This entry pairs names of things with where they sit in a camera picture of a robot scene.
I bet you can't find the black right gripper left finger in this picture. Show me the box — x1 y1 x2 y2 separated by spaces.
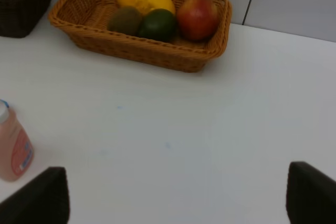
1 167 70 223

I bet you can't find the brown kiwi fruit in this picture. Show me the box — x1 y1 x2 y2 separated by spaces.
107 6 143 36

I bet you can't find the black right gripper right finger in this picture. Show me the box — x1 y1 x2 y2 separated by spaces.
286 162 335 224

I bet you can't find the dark brown wicker basket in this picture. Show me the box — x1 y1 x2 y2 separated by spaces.
1 0 51 38

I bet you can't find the green avocado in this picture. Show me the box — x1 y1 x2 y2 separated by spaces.
137 8 176 42

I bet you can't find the red pomegranate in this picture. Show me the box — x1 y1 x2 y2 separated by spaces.
176 0 220 41

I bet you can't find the orange wicker basket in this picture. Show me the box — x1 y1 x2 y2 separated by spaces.
48 0 233 72

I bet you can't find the pink bottle white cap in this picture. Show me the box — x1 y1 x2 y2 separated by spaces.
1 101 34 182

